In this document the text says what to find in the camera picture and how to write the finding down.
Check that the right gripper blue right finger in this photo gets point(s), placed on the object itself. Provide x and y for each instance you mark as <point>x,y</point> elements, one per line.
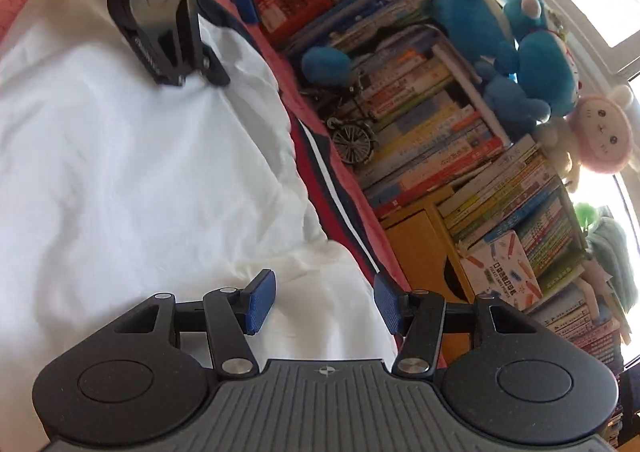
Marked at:
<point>392,303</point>

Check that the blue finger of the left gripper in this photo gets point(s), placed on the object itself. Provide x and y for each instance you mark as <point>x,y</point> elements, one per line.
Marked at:
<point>247,10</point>

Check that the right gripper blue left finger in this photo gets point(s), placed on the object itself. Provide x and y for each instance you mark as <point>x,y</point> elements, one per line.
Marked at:
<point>258,298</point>

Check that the navy white jacket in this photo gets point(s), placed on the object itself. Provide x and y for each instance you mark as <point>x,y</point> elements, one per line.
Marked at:
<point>114,188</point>

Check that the wooden drawer organizer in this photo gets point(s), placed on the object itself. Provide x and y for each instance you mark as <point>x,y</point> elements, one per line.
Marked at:
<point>442,323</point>

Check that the blue plush ball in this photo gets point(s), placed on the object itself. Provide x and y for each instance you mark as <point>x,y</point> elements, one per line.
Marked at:
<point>326,66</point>

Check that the white printed cardboard box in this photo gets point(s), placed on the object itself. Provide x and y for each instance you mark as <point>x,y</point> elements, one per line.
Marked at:
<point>501,268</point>

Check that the row of books right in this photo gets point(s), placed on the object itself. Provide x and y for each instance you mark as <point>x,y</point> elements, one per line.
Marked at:
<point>520,191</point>

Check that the row of books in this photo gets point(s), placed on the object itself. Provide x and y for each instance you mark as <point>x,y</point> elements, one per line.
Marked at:
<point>432,124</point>
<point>520,191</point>

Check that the miniature black bicycle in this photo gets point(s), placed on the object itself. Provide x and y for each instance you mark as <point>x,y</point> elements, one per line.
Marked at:
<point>341,111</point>

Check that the row of books left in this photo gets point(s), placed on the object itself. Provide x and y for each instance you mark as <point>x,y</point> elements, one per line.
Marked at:
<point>432,124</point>

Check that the green folded cloth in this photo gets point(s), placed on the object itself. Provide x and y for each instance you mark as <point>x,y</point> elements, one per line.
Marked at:
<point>607,243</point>

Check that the pink white plush toy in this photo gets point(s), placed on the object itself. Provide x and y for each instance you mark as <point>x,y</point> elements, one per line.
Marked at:
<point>596,135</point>

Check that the blue plush toy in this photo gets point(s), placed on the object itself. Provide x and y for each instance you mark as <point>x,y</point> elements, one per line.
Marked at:
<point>519,53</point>

